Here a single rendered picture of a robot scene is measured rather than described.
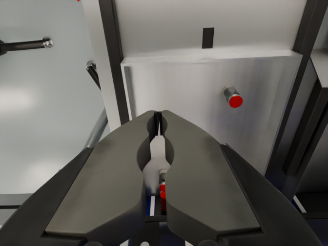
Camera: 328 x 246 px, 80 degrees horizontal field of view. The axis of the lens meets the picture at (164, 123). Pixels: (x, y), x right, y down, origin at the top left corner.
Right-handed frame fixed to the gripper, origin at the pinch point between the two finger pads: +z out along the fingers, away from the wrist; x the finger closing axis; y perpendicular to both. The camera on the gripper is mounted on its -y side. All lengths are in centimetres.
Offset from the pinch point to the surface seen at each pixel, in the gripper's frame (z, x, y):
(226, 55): 19.5, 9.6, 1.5
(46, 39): 108, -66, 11
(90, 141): 53, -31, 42
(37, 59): 109, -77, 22
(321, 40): 21.3, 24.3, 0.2
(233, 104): 16.7, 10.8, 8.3
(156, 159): 21.2, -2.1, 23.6
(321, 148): 21.2, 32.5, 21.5
